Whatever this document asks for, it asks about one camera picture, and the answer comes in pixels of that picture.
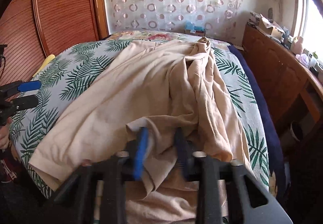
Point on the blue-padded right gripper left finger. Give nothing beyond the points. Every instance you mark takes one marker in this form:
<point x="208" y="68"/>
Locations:
<point x="74" y="200"/>

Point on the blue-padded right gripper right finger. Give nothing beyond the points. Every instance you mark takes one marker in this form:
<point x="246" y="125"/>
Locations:
<point x="247" y="200"/>

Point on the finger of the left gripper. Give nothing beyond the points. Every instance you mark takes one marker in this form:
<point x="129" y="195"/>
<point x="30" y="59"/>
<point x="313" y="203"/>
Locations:
<point x="24" y="103"/>
<point x="16" y="87"/>

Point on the peach printed t-shirt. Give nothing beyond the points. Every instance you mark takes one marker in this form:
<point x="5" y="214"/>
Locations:
<point x="161" y="87"/>

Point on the person's left hand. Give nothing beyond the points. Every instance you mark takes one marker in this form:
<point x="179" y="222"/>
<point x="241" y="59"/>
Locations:
<point x="4" y="135"/>

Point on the yellow pillow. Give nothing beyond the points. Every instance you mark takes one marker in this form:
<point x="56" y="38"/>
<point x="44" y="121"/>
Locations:
<point x="45" y="63"/>

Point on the dark blue bed sheet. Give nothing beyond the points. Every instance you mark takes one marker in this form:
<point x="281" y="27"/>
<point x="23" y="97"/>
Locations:
<point x="276" y="160"/>

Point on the palm leaf print blanket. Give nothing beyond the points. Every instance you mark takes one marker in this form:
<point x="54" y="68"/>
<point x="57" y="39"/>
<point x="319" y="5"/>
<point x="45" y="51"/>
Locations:
<point x="73" y="71"/>

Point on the brown wooden sideboard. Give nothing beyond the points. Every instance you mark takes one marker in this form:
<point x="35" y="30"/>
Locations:
<point x="292" y="92"/>

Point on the floral pink quilt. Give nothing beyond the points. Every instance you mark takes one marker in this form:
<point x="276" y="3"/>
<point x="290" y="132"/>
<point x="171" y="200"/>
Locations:
<point x="156" y="36"/>

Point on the pink ceramic vase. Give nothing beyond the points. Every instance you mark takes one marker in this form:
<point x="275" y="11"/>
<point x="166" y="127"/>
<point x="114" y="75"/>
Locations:
<point x="297" y="47"/>

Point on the open cardboard box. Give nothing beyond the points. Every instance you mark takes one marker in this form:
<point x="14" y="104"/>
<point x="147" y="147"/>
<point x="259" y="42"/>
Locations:
<point x="272" y="29"/>

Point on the blue tissue box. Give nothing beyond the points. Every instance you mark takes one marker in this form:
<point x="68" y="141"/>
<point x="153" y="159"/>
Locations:
<point x="193" y="30"/>

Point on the bright window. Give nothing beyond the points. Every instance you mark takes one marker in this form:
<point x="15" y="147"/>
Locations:
<point x="309" y="26"/>

